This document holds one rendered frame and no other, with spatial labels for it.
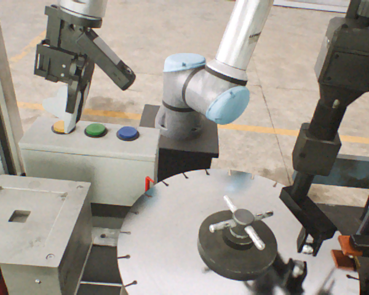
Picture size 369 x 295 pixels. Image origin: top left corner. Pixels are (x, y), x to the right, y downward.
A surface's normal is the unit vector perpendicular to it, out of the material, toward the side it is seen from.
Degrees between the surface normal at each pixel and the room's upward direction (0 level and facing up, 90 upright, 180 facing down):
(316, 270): 0
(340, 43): 90
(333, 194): 0
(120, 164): 90
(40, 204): 0
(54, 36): 81
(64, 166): 90
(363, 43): 90
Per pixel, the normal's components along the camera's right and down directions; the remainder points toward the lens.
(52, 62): -0.03, 0.44
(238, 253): 0.10, -0.75
